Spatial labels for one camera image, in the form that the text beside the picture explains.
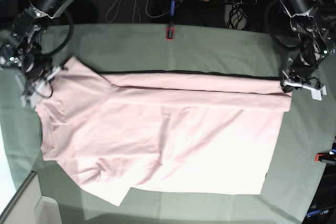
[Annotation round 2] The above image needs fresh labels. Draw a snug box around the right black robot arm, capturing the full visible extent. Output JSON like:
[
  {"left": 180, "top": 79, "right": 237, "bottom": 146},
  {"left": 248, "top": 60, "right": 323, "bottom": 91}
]
[{"left": 1, "top": 0, "right": 74, "bottom": 107}]

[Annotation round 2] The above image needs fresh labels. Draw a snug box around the red black clamp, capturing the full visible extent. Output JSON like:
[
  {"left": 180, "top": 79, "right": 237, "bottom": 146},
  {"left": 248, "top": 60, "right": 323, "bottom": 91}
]
[
  {"left": 315, "top": 150, "right": 335, "bottom": 166},
  {"left": 166, "top": 0, "right": 175, "bottom": 40}
]

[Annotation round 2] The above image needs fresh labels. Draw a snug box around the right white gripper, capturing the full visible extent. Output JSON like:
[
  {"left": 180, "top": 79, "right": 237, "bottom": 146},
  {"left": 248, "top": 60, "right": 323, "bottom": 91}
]
[{"left": 15, "top": 66, "right": 68, "bottom": 108}]

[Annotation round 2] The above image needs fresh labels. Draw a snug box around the pink t-shirt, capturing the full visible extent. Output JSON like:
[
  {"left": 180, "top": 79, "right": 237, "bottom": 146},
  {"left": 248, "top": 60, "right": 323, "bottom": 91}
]
[{"left": 35, "top": 58, "right": 291, "bottom": 206}]

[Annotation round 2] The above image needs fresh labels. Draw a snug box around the white cable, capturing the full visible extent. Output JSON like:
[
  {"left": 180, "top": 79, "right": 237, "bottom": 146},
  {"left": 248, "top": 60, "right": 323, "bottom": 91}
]
[{"left": 104, "top": 0, "right": 171, "bottom": 23}]

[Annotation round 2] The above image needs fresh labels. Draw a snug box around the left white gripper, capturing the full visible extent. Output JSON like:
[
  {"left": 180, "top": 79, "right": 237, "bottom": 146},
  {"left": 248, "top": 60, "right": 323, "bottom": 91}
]
[{"left": 280, "top": 70, "right": 327, "bottom": 101}]

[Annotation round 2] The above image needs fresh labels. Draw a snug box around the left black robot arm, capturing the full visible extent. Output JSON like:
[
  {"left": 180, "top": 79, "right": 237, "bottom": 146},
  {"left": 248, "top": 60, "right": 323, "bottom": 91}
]
[{"left": 264, "top": 0, "right": 335, "bottom": 101}]

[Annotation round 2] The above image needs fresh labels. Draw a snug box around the middle red black clamp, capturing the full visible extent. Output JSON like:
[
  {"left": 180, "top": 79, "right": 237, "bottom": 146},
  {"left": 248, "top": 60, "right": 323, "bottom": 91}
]
[{"left": 166, "top": 0, "right": 175, "bottom": 40}]

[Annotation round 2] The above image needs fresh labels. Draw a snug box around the right red black clamp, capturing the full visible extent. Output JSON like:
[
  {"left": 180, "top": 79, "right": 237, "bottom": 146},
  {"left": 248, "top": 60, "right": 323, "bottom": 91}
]
[{"left": 315, "top": 150, "right": 335, "bottom": 166}]

